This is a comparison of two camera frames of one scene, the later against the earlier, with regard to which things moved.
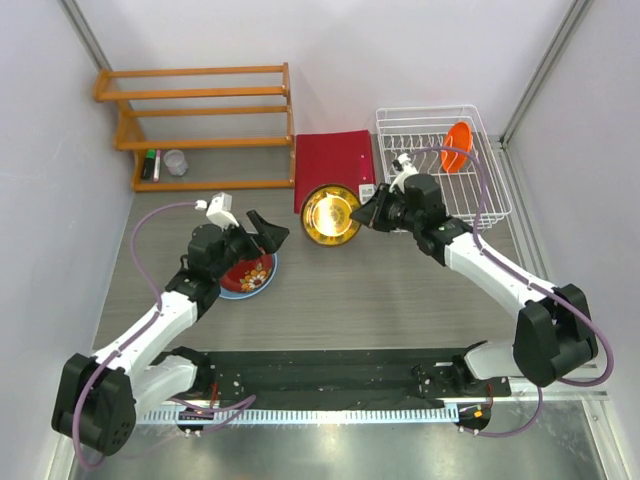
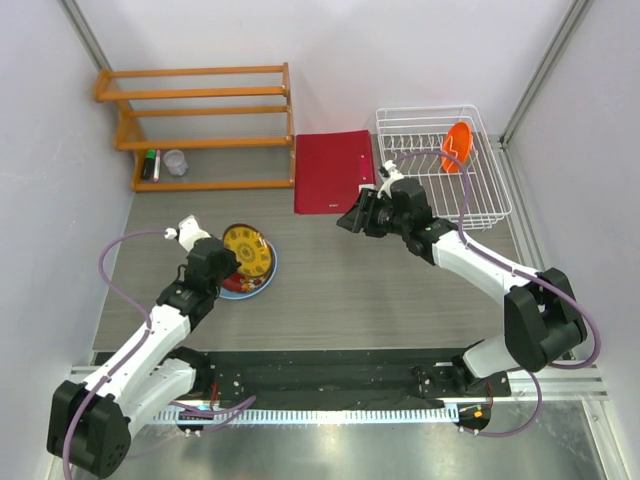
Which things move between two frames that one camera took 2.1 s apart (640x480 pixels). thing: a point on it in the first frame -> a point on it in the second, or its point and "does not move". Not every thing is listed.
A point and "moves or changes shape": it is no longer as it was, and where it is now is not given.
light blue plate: (252, 294) does not move
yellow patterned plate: (326, 215) moves or changes shape
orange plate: (458, 136) does not move
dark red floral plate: (248, 274) does not move
